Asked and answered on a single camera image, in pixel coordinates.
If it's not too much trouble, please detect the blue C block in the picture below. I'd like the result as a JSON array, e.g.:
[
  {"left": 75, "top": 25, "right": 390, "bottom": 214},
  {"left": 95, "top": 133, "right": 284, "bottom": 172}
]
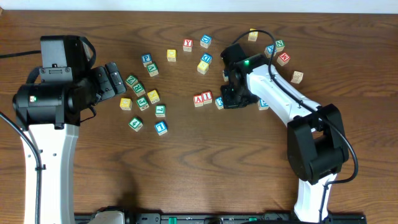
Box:
[{"left": 200, "top": 34, "right": 212, "bottom": 49}]

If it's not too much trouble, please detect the blue p block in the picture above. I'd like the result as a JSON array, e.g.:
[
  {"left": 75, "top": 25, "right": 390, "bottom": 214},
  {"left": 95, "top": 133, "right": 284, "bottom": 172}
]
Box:
[
  {"left": 141, "top": 54, "right": 152, "bottom": 67},
  {"left": 223, "top": 71, "right": 229, "bottom": 82}
]

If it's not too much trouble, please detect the green R block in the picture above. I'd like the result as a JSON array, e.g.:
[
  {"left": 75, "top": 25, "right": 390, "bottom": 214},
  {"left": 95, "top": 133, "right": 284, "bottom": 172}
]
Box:
[{"left": 132, "top": 83, "right": 146, "bottom": 97}]

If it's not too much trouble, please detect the blue 2 block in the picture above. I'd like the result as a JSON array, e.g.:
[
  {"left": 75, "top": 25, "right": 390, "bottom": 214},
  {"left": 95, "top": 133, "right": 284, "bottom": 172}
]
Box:
[{"left": 215, "top": 96, "right": 224, "bottom": 110}]

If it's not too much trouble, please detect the green L block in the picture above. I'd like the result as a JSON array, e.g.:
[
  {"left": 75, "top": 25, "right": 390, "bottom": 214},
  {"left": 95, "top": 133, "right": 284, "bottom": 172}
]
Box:
[{"left": 155, "top": 105, "right": 166, "bottom": 118}]

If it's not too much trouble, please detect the yellow block top right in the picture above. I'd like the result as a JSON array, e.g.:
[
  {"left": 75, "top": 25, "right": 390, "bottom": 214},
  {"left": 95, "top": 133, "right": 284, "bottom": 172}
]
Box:
[{"left": 248, "top": 29, "right": 258, "bottom": 42}]

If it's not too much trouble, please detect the green Z block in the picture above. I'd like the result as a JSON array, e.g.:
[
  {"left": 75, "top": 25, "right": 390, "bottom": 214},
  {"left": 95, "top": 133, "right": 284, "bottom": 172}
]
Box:
[{"left": 125, "top": 75, "right": 138, "bottom": 88}]

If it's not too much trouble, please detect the green 4 block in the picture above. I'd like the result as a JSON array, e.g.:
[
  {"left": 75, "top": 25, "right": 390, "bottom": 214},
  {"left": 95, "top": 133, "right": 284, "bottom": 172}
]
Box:
[{"left": 128, "top": 116, "right": 143, "bottom": 132}]

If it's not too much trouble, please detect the blue D block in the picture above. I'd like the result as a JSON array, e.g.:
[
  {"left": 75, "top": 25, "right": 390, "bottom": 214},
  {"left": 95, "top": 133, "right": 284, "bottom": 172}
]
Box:
[{"left": 201, "top": 53, "right": 213, "bottom": 65}]

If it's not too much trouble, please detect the blue X block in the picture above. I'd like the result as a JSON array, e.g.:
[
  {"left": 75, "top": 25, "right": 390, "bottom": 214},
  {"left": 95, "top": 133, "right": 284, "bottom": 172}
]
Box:
[{"left": 264, "top": 45, "right": 277, "bottom": 58}]

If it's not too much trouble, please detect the blue 5 block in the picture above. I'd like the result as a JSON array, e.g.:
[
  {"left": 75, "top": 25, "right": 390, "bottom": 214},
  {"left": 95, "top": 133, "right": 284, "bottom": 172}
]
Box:
[{"left": 257, "top": 99, "right": 269, "bottom": 110}]

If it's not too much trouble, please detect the blue P block left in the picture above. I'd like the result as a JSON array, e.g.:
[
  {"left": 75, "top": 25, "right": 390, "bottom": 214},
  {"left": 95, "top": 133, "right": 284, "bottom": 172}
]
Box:
[{"left": 141, "top": 54, "right": 152, "bottom": 67}]

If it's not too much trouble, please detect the plain picture block right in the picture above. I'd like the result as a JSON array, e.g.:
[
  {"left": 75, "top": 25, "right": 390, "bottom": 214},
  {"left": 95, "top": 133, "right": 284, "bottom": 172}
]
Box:
[{"left": 290, "top": 71, "right": 303, "bottom": 84}]

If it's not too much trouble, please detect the yellow block upper left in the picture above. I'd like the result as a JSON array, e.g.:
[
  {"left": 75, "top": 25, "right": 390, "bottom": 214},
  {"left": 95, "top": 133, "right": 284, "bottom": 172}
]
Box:
[{"left": 167, "top": 49, "right": 177, "bottom": 62}]

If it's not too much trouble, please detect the green J block left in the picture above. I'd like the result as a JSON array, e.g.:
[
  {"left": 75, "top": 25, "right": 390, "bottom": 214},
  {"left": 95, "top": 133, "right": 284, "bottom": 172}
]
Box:
[{"left": 136, "top": 96, "right": 149, "bottom": 111}]

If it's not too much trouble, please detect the yellow block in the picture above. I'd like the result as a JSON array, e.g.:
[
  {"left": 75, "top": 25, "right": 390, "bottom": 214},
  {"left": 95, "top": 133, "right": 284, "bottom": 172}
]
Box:
[
  {"left": 248, "top": 29, "right": 258, "bottom": 42},
  {"left": 197, "top": 60, "right": 210, "bottom": 75},
  {"left": 119, "top": 98, "right": 132, "bottom": 111},
  {"left": 147, "top": 90, "right": 160, "bottom": 104},
  {"left": 167, "top": 49, "right": 177, "bottom": 62}
]

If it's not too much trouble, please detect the yellow block middle left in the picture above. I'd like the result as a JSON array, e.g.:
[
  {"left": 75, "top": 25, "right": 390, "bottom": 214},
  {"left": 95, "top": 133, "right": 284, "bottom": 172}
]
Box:
[{"left": 147, "top": 90, "right": 160, "bottom": 104}]

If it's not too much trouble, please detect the blue L block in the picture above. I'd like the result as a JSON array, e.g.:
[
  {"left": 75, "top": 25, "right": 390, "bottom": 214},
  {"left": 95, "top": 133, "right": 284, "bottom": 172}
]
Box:
[{"left": 154, "top": 121, "right": 168, "bottom": 136}]

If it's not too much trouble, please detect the green V block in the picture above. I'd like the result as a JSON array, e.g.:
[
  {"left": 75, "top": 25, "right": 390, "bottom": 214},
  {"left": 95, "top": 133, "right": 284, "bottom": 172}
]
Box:
[{"left": 147, "top": 63, "right": 159, "bottom": 77}]

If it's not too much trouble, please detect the red M block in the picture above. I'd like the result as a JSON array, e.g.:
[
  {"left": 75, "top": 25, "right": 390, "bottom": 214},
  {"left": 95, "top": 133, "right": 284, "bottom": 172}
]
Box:
[{"left": 277, "top": 52, "right": 290, "bottom": 66}]

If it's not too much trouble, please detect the red A block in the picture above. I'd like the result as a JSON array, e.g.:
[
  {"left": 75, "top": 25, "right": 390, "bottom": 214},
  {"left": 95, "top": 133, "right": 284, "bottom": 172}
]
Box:
[{"left": 193, "top": 95, "right": 204, "bottom": 107}]

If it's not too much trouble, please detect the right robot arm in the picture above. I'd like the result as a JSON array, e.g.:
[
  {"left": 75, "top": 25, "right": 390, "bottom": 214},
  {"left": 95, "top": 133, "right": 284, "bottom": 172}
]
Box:
[{"left": 220, "top": 43, "right": 349, "bottom": 223}]

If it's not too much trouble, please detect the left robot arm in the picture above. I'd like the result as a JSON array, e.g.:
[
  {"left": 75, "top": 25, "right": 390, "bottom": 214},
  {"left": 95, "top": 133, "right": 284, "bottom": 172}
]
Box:
[{"left": 12, "top": 35, "right": 126, "bottom": 223}]

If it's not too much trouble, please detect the blue P block centre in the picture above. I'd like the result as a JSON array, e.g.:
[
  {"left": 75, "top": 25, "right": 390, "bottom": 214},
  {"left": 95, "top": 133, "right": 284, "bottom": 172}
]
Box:
[{"left": 223, "top": 71, "right": 229, "bottom": 82}]

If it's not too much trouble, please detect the yellow block far left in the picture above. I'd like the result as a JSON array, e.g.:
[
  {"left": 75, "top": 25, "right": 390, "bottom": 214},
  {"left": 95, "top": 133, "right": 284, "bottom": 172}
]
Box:
[{"left": 119, "top": 98, "right": 132, "bottom": 111}]

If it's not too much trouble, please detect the red Y block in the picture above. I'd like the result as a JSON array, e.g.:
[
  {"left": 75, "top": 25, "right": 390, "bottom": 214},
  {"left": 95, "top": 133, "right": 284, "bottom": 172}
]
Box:
[{"left": 183, "top": 39, "right": 193, "bottom": 52}]

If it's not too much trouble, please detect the red I block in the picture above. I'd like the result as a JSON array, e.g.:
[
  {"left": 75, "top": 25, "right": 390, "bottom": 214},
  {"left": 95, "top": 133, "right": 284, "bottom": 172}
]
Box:
[{"left": 201, "top": 91, "right": 213, "bottom": 105}]

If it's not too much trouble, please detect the green N block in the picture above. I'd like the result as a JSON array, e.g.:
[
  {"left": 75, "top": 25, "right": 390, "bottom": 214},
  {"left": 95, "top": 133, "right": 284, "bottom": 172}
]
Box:
[{"left": 275, "top": 40, "right": 285, "bottom": 52}]

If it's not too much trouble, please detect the yellow block centre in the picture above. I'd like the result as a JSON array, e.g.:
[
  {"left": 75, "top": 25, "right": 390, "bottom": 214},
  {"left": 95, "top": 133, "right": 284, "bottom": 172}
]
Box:
[{"left": 197, "top": 60, "right": 210, "bottom": 75}]

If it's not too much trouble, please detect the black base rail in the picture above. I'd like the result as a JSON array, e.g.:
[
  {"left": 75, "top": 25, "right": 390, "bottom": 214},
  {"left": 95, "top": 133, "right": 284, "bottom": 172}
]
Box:
[{"left": 74, "top": 212, "right": 368, "bottom": 224}]

